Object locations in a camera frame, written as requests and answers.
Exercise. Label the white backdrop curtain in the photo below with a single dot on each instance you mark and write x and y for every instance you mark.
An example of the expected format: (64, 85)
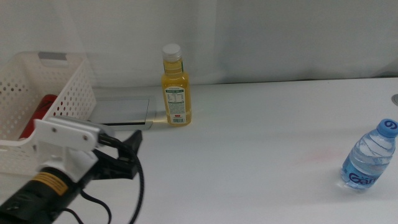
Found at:
(248, 40)

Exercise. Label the orange juice bottle white cap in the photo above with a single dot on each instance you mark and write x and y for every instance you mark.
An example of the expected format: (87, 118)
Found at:
(175, 81)

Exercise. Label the red soda can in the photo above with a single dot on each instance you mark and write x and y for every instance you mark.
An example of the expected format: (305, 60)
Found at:
(40, 109)

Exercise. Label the clear water bottle blue cap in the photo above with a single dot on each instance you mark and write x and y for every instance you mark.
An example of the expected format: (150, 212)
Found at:
(367, 155)

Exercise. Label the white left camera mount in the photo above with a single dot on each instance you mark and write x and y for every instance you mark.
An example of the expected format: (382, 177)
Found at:
(65, 137)

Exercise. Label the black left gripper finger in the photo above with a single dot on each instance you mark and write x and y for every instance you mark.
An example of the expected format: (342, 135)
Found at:
(133, 143)

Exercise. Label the white perforated plastic basket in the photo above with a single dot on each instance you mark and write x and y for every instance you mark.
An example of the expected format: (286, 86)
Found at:
(77, 90)

